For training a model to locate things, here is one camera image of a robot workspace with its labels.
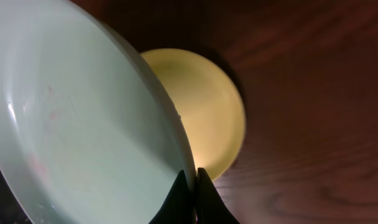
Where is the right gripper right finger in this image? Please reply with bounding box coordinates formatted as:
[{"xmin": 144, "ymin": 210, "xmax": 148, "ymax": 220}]
[{"xmin": 195, "ymin": 168, "xmax": 239, "ymax": 224}]

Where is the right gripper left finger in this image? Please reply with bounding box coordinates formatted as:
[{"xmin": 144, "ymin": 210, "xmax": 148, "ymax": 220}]
[{"xmin": 149, "ymin": 170, "xmax": 195, "ymax": 224}]

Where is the yellow plate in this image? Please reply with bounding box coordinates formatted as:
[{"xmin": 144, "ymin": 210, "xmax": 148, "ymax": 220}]
[{"xmin": 142, "ymin": 49, "xmax": 246, "ymax": 180}]

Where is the light blue plate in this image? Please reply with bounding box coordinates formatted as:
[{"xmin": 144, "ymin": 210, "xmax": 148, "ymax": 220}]
[{"xmin": 0, "ymin": 0, "xmax": 196, "ymax": 223}]

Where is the round black tray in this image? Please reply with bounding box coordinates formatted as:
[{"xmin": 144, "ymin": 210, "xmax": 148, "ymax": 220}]
[{"xmin": 0, "ymin": 171, "xmax": 32, "ymax": 224}]

